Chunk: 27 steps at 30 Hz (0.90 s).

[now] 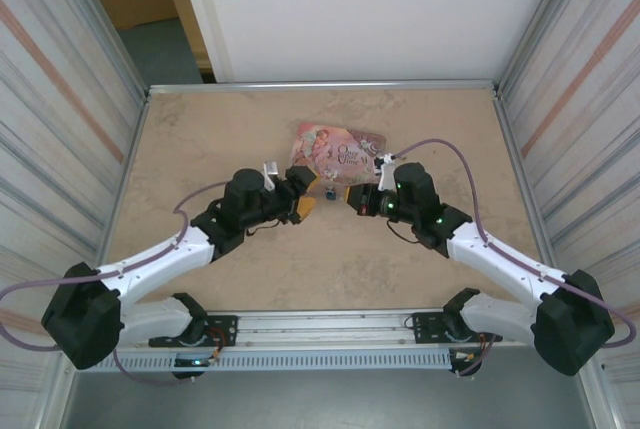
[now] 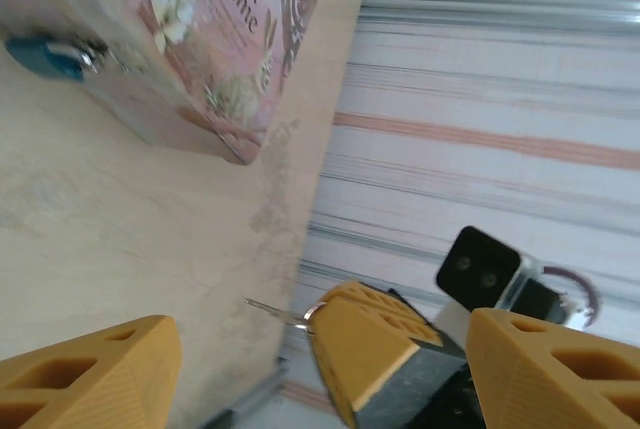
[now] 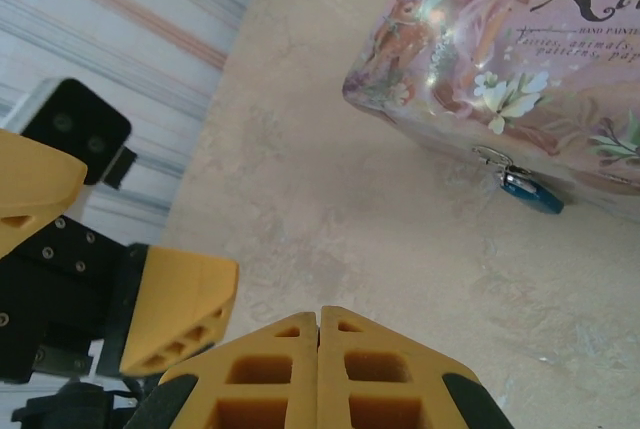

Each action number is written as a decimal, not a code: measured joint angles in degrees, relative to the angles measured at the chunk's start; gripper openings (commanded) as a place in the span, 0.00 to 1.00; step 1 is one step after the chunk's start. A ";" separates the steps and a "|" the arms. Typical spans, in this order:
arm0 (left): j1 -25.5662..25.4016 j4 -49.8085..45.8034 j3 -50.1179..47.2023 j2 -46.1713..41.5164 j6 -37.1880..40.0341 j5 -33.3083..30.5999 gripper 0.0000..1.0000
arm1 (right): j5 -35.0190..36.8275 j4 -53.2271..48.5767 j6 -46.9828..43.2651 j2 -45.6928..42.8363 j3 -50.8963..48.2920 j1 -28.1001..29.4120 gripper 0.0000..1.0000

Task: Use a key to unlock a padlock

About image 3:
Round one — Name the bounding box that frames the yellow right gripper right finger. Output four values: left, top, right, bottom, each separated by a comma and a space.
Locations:
317, 305, 516, 429

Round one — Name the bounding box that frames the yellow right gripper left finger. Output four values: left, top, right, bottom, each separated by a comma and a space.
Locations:
124, 311, 320, 429

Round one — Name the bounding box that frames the blue padlock with silver shackle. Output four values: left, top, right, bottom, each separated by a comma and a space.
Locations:
498, 164, 566, 216

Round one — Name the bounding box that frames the pink illustrated tin box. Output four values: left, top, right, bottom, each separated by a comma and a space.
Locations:
342, 0, 640, 225

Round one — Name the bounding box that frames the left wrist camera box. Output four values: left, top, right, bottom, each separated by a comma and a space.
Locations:
9, 77, 139, 191

